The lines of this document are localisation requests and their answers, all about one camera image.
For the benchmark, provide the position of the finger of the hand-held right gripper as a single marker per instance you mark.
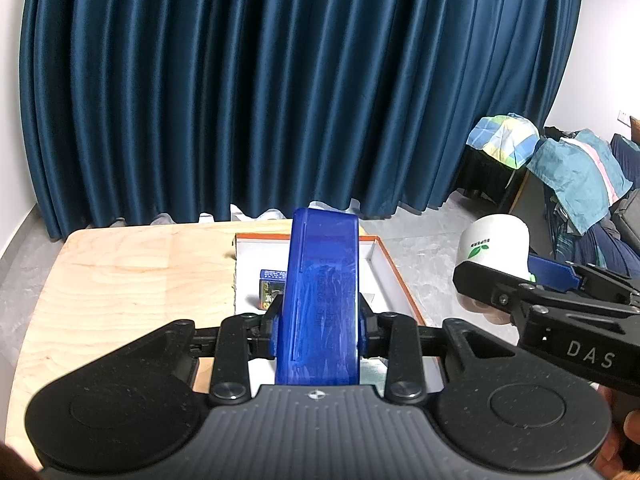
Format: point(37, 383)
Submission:
point(480, 280)
point(550, 270)

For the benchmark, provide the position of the black stand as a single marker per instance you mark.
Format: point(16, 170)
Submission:
point(482, 175)

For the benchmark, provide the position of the blue plastic case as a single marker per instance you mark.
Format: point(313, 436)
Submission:
point(320, 285)

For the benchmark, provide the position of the wall socket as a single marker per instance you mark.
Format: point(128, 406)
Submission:
point(624, 116)

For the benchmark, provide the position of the blue curtain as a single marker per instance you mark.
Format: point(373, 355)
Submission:
point(250, 85)

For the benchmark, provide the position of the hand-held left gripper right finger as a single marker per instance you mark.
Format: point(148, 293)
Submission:
point(362, 332)

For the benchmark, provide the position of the dark clothes pile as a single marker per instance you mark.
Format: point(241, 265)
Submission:
point(615, 250)

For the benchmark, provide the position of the teal cloth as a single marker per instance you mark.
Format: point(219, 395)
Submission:
point(575, 175)

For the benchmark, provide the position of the person's right hand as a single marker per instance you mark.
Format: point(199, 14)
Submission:
point(622, 425)

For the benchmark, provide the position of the orange cardboard box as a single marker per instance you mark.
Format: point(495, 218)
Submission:
point(380, 280)

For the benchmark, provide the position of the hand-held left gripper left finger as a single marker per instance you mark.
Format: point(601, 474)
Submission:
point(274, 332)

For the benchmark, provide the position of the checked cloth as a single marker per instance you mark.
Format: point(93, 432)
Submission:
point(502, 137)

